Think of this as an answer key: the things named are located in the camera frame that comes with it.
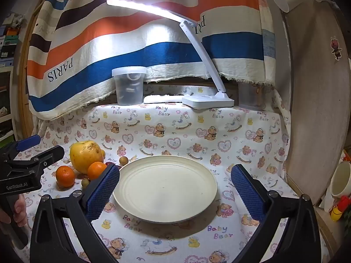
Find white desk lamp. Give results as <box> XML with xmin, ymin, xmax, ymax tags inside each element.
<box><xmin>106</xmin><ymin>0</ymin><xmax>235</xmax><ymax>109</ymax></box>

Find yellow and red toy bottle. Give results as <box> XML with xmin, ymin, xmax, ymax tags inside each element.
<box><xmin>329</xmin><ymin>196</ymin><xmax>351</xmax><ymax>222</ymax></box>

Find person's left hand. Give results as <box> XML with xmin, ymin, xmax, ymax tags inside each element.
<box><xmin>0</xmin><ymin>193</ymin><xmax>28</xmax><ymax>233</ymax></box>

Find orange tangerine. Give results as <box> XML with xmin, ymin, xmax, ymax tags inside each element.
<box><xmin>56</xmin><ymin>166</ymin><xmax>75</xmax><ymax>187</ymax></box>
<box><xmin>87</xmin><ymin>162</ymin><xmax>108</xmax><ymax>181</ymax></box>

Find striped blanket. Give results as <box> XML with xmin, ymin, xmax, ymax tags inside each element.
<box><xmin>26</xmin><ymin>0</ymin><xmax>276</xmax><ymax>120</ymax></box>

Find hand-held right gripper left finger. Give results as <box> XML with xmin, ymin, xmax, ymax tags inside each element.
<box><xmin>30</xmin><ymin>164</ymin><xmax>120</xmax><ymax>263</ymax></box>

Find cream round plate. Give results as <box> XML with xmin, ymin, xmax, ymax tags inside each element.
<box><xmin>112</xmin><ymin>155</ymin><xmax>218</xmax><ymax>224</ymax></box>

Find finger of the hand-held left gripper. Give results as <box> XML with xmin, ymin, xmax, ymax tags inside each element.
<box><xmin>7</xmin><ymin>145</ymin><xmax>65</xmax><ymax>176</ymax></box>
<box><xmin>0</xmin><ymin>134</ymin><xmax>41</xmax><ymax>161</ymax></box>

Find cartoon bear sticker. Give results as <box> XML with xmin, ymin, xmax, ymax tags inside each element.
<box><xmin>330</xmin><ymin>36</ymin><xmax>343</xmax><ymax>61</ymax></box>

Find clear lidded plastic container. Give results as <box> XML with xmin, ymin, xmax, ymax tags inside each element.
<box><xmin>112</xmin><ymin>66</ymin><xmax>147</xmax><ymax>106</ymax></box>

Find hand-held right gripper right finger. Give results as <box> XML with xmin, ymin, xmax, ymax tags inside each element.
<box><xmin>230</xmin><ymin>164</ymin><xmax>321</xmax><ymax>263</ymax></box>

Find bear-printed tablecloth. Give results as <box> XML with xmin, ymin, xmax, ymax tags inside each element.
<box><xmin>19</xmin><ymin>84</ymin><xmax>330</xmax><ymax>263</ymax></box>

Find white mug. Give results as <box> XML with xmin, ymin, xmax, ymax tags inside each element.
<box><xmin>330</xmin><ymin>160</ymin><xmax>351</xmax><ymax>199</ymax></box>

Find white power strip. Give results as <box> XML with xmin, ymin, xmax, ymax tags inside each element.
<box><xmin>143</xmin><ymin>94</ymin><xmax>190</xmax><ymax>104</ymax></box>

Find wooden board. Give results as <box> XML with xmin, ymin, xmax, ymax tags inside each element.
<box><xmin>280</xmin><ymin>0</ymin><xmax>351</xmax><ymax>206</ymax></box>

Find large yellow apple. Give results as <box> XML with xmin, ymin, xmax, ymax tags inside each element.
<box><xmin>69</xmin><ymin>140</ymin><xmax>105</xmax><ymax>175</ymax></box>

